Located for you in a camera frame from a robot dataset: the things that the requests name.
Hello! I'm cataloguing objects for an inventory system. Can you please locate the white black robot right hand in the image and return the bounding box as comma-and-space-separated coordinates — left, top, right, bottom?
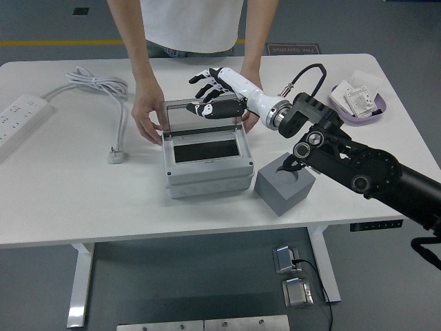
185, 67, 289, 122

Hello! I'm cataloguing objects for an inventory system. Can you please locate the person's right hand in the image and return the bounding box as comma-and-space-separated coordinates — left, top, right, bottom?
130, 82, 166, 146

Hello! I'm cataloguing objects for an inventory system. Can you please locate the person's left hand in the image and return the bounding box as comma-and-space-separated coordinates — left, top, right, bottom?
239, 67, 263, 132

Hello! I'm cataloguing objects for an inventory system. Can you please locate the smoky transparent box lid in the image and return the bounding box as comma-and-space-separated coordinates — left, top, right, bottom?
161, 98, 247, 137

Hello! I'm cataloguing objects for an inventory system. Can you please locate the grey electrical junction box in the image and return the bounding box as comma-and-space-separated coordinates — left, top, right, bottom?
161, 129, 256, 199

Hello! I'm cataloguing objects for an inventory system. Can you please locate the silver floor socket box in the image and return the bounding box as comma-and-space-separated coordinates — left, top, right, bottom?
273, 243, 304, 274
282, 277, 315, 308

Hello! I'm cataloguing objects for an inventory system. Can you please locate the dark floor sign mat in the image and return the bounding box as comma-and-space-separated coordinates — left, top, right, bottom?
265, 43, 323, 56

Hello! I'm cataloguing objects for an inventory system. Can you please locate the person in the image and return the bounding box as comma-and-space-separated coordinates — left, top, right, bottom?
139, 0, 245, 59

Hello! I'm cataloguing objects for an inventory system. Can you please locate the purple plastic tray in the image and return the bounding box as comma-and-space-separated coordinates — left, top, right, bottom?
329, 84, 390, 126

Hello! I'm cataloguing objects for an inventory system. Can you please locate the grey cube holder block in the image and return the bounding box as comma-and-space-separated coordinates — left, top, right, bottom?
254, 153, 317, 217

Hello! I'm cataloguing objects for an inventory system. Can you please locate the white printed socket panel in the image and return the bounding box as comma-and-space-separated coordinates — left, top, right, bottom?
345, 85, 380, 119

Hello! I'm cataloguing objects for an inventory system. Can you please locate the white square cover plate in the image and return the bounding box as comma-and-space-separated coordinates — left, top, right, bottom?
350, 70, 385, 96

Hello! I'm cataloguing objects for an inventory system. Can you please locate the white power strip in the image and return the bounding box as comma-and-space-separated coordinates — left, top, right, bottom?
0, 92, 55, 160

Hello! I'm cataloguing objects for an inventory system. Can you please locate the black table control panel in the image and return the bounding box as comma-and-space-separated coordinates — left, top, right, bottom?
350, 219, 404, 232

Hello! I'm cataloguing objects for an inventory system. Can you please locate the white power cord with plug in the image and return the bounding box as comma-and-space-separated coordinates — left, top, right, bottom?
43, 66, 131, 164

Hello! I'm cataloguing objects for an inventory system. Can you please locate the black floor cable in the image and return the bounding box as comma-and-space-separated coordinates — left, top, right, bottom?
292, 258, 334, 331

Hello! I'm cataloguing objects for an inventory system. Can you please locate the grey metal base plate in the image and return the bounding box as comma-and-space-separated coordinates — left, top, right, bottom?
116, 320, 205, 331
203, 314, 290, 331

